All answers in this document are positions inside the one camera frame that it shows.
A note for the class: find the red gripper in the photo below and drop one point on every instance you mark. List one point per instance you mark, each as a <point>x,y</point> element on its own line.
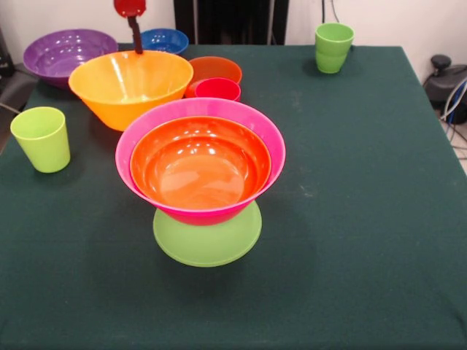
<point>129,6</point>

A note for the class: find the large yellow-orange bowl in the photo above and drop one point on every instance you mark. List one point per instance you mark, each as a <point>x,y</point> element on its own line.
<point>127,95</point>

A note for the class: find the wide orange-red bowl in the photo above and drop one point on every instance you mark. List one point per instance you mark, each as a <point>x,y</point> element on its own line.
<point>200,171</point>

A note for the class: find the pink bowl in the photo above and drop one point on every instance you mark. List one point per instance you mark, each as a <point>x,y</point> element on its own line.
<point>277,142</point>

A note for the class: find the green bowl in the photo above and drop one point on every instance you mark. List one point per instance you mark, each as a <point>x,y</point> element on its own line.
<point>208,244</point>

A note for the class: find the blue bowl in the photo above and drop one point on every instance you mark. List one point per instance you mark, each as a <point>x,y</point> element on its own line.
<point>168,40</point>

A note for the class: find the purple bowl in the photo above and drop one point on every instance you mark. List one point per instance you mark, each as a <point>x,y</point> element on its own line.
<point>54,54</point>

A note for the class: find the small orange-red bowl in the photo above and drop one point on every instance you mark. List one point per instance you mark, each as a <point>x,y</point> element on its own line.
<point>219,67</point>

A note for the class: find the magenta red cup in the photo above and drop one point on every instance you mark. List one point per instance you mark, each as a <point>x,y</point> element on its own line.
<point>219,89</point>

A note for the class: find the lime yellow cup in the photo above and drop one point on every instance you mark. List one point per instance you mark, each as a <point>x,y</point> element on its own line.
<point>42,146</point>

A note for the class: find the green cup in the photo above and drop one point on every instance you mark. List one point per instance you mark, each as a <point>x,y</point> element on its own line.
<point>333,47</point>

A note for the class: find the dark green tablecloth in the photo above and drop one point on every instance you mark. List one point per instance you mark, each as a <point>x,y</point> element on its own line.
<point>346,255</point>

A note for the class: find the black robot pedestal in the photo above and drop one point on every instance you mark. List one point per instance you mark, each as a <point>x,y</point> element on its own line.
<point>226,22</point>

